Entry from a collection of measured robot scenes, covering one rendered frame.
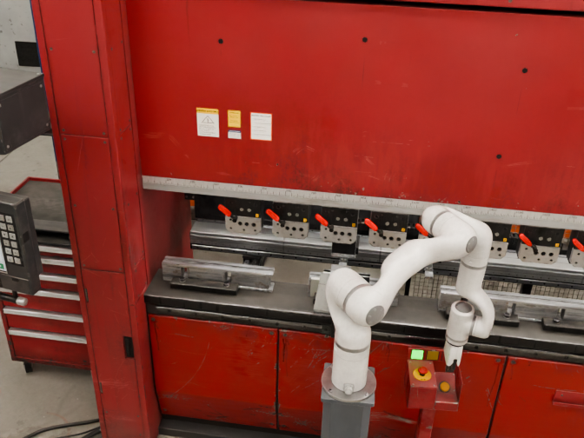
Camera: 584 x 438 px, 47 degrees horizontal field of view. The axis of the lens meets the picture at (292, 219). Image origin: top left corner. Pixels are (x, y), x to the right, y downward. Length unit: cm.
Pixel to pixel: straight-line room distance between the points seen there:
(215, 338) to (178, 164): 81
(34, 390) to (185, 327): 119
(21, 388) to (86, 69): 207
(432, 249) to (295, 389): 124
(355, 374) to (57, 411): 197
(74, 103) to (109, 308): 91
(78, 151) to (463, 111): 143
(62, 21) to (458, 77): 138
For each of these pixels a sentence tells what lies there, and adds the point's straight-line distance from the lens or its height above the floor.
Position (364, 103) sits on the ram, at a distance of 253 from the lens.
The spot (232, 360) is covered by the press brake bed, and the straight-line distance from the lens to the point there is 314.
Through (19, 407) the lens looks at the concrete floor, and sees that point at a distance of 393.
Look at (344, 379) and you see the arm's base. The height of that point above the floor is 107.
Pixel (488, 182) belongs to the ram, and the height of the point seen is 151.
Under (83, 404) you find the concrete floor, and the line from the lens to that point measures 384.
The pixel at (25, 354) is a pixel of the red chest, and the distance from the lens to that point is 396.
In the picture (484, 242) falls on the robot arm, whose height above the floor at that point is 146.
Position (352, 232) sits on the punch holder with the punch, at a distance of 277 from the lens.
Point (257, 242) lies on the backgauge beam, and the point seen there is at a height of 97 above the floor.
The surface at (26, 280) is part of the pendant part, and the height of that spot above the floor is 131.
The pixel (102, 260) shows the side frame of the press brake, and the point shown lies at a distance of 288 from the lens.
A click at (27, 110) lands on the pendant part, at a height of 186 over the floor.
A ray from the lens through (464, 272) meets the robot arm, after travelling 244.
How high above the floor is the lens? 265
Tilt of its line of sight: 30 degrees down
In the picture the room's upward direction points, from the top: 2 degrees clockwise
